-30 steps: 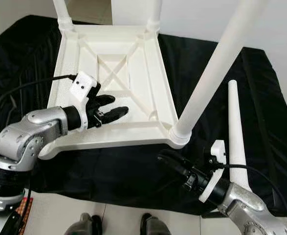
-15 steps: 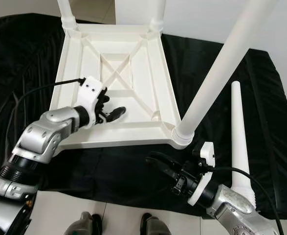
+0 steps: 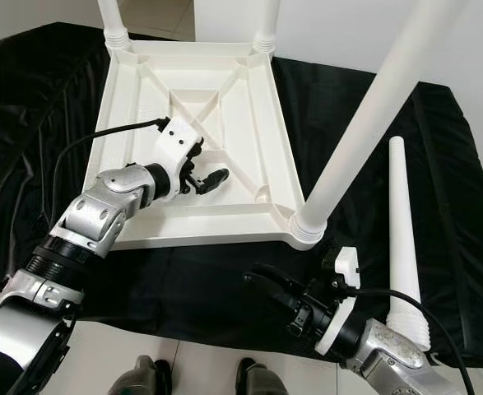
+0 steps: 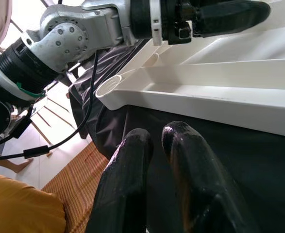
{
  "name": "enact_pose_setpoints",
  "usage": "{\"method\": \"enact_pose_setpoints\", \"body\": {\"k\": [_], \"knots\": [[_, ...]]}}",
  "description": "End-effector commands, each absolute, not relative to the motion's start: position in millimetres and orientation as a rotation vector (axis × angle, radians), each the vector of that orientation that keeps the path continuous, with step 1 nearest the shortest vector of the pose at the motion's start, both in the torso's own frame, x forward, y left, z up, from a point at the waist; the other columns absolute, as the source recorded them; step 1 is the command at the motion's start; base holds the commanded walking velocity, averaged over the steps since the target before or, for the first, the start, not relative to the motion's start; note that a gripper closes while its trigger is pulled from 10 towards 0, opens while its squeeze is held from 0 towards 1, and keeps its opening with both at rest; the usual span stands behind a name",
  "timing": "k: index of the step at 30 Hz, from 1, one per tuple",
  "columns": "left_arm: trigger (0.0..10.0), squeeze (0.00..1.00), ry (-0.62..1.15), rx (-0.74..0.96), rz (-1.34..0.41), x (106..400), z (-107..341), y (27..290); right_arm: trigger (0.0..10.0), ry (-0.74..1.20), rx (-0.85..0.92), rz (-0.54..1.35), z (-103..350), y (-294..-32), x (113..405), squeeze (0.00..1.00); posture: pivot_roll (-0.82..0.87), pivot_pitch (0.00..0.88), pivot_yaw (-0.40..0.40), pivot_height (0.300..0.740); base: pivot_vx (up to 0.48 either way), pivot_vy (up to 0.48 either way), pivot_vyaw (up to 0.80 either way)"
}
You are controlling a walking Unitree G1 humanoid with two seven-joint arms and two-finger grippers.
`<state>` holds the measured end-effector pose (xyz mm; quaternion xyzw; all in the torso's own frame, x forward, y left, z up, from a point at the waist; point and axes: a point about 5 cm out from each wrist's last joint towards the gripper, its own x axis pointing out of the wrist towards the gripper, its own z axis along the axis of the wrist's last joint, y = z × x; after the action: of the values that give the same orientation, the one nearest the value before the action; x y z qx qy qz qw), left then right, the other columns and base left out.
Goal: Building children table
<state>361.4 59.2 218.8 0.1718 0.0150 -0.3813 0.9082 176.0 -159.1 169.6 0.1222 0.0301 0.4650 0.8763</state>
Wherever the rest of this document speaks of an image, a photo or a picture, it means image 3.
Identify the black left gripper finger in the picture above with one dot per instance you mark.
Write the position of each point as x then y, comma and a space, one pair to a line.
198, 152
216, 177

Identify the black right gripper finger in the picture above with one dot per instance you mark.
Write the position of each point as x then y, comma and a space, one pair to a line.
274, 295
284, 278

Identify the white plastic children table top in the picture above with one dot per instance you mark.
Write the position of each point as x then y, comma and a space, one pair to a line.
142, 82

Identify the white plastic table leg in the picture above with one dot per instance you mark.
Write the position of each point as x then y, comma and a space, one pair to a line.
381, 123
266, 25
112, 20
401, 230

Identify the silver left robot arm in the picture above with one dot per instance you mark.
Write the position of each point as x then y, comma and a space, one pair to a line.
109, 206

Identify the grey right robot foot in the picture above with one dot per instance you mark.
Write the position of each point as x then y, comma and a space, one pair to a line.
256, 378

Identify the grey robot foot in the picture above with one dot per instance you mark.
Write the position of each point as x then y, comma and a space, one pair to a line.
134, 377
256, 378

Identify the grey left robot foot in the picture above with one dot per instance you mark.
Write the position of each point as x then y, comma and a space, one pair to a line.
134, 377

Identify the black table cloth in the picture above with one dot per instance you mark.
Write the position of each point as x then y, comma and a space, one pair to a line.
27, 123

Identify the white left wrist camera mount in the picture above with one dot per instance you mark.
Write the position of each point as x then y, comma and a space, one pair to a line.
179, 140

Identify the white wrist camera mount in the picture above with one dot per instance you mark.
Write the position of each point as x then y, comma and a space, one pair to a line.
179, 140
346, 263

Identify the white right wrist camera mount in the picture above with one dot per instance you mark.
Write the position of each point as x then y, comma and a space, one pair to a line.
346, 263

